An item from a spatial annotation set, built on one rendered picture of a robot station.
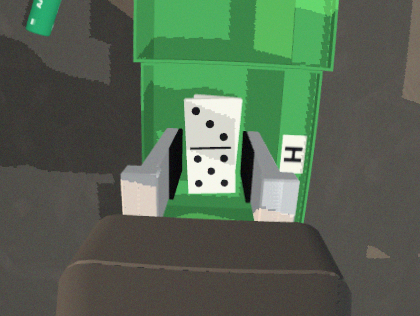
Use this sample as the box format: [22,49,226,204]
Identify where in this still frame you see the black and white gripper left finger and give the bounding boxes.
[120,128,183,217]

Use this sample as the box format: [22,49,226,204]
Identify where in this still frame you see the white domino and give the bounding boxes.
[194,94,242,167]
[184,97,235,194]

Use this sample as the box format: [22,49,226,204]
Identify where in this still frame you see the green aa battery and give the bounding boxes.
[26,0,61,36]

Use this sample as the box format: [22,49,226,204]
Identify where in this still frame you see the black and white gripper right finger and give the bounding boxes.
[240,131,300,222]

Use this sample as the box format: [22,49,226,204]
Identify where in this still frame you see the green rack of bins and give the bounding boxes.
[133,0,339,223]

